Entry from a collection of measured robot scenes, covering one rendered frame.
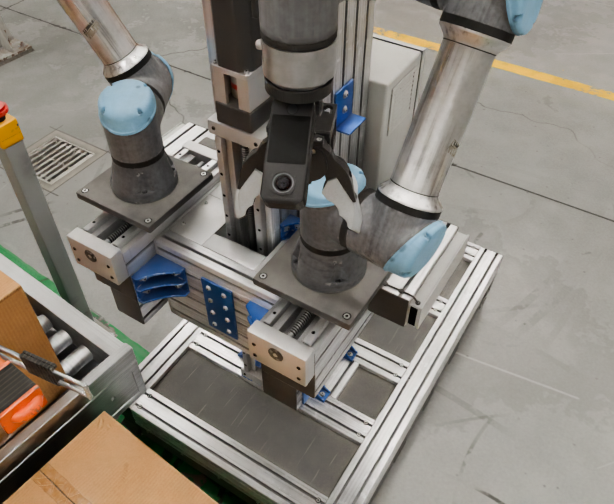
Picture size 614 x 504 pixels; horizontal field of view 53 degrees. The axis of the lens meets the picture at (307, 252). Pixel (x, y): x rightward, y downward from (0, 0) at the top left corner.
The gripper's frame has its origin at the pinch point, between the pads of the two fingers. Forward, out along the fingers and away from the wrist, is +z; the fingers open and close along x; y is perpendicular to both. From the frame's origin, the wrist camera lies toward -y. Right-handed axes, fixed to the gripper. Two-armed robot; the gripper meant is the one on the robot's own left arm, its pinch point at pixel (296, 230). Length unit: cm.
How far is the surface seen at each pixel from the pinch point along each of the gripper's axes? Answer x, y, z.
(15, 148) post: 94, 72, 51
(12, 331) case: 68, 17, 58
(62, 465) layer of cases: 58, 2, 88
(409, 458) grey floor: -28, 45, 143
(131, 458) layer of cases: 42, 6, 88
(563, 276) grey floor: -88, 138, 142
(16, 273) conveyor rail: 95, 53, 83
